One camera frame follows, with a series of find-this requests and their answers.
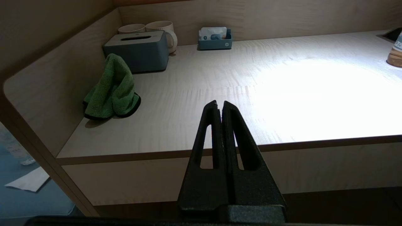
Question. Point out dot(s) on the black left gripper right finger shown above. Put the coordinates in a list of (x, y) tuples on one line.
[(254, 188)]

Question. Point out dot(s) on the white sachet packets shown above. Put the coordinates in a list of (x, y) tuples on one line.
[(213, 33)]

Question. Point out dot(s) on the wooden desk back panel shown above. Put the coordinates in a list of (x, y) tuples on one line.
[(282, 18)]

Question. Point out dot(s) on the clear bottle light tea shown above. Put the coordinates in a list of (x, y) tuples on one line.
[(396, 56)]

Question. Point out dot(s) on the grey-blue tissue box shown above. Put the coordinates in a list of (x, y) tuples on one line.
[(144, 53)]

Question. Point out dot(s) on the small blue tray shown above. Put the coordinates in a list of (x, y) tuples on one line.
[(216, 44)]

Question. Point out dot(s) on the green microfibre cloth black edge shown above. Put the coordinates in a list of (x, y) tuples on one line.
[(113, 91)]

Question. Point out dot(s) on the white paper sheet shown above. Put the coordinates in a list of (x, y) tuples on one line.
[(29, 180)]

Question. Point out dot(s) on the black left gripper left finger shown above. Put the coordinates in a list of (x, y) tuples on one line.
[(204, 188)]

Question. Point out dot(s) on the black pop-up power socket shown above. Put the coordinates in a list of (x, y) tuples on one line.
[(395, 34)]

